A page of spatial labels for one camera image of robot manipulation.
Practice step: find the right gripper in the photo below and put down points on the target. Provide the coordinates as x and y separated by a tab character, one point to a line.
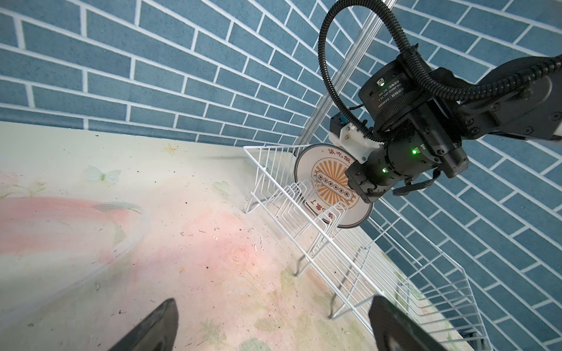
370	182

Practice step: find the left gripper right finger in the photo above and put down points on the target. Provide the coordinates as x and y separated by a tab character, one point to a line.
394	330

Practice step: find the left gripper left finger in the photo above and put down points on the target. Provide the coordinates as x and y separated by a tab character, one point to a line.
157	331

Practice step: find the white round plate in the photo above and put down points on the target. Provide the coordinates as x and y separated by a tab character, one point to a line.
324	166

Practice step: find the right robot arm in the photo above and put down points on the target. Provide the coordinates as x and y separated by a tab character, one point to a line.
420	117

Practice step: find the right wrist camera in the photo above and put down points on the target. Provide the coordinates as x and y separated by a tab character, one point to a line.
351	138

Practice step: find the white wire dish rack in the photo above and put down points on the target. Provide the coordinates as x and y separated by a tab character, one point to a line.
386	255

